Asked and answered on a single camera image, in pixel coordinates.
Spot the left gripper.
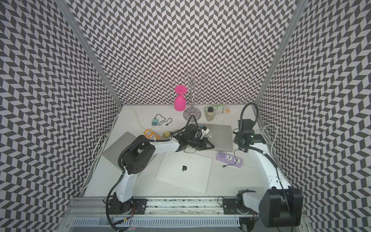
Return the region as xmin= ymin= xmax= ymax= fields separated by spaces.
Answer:
xmin=188 ymin=137 xmax=216 ymax=151

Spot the black cable to white laptop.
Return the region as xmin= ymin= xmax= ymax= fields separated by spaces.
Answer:
xmin=222 ymin=149 xmax=250 ymax=169

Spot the yellow charger adapter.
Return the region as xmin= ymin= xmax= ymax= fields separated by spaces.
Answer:
xmin=163 ymin=131 xmax=171 ymax=138

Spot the teal charger adapter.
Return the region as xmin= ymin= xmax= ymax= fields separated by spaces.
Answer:
xmin=151 ymin=119 xmax=158 ymax=126

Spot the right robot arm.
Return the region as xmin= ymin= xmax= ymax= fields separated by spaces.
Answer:
xmin=233 ymin=119 xmax=303 ymax=228

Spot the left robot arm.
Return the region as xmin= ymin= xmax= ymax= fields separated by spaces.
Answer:
xmin=105 ymin=124 xmax=215 ymax=215

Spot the rear grey laptop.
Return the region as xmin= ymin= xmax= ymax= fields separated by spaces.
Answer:
xmin=201 ymin=124 xmax=233 ymax=152

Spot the centre white laptop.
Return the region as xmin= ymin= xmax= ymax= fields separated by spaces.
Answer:
xmin=155 ymin=152 xmax=212 ymax=194

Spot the left silver laptop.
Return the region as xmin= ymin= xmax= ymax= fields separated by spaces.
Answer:
xmin=102 ymin=132 xmax=136 ymax=171

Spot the purple power strip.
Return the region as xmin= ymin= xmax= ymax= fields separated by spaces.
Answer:
xmin=216 ymin=151 xmax=243 ymax=168

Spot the small glass bottle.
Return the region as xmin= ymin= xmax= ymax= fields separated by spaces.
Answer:
xmin=205 ymin=106 xmax=215 ymax=122

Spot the green packet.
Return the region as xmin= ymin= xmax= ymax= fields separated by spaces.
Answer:
xmin=204 ymin=104 xmax=224 ymax=114

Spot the pink wine glass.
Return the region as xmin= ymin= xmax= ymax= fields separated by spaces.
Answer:
xmin=174 ymin=85 xmax=187 ymax=111

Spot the chrome glass holder stand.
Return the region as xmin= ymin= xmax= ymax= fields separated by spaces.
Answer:
xmin=173 ymin=72 xmax=210 ymax=122

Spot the orange power strip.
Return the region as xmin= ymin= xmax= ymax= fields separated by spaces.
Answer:
xmin=144 ymin=129 xmax=162 ymax=140

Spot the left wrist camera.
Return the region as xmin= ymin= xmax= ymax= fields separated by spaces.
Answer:
xmin=199 ymin=126 xmax=210 ymax=138

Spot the white cable right side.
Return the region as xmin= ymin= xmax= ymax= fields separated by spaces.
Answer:
xmin=243 ymin=124 xmax=279 ymax=169

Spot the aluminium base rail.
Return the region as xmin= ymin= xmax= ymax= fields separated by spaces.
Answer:
xmin=62 ymin=197 xmax=258 ymax=218

